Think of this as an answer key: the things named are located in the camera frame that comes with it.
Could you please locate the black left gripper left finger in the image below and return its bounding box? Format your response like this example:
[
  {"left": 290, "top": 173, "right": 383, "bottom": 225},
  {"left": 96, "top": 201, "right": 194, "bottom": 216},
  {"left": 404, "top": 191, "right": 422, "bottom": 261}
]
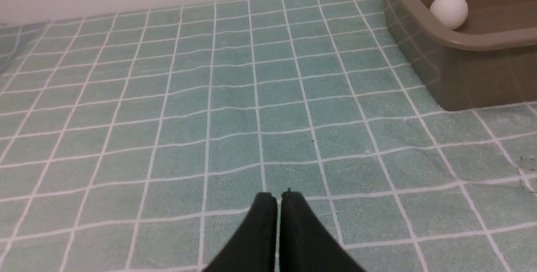
[{"left": 204, "top": 192, "right": 278, "bottom": 272}]

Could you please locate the white ping-pong ball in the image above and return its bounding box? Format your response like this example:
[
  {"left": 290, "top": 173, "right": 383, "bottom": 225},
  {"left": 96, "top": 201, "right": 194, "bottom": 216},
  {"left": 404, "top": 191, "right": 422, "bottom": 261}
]
[{"left": 430, "top": 0, "right": 469, "bottom": 30}]

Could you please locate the olive green plastic bin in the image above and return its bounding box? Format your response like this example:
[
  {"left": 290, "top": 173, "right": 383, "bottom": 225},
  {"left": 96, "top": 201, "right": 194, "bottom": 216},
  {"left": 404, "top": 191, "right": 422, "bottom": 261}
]
[{"left": 382, "top": 0, "right": 537, "bottom": 111}]

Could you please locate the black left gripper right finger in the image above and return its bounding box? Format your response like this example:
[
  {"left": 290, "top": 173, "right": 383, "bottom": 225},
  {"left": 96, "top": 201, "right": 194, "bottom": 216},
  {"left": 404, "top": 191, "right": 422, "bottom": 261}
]
[{"left": 279, "top": 190, "right": 365, "bottom": 272}]

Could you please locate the teal grid tablecloth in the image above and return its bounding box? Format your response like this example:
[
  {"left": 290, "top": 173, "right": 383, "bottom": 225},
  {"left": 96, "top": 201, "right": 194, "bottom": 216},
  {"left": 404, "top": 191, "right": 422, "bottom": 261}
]
[{"left": 1, "top": 0, "right": 536, "bottom": 272}]

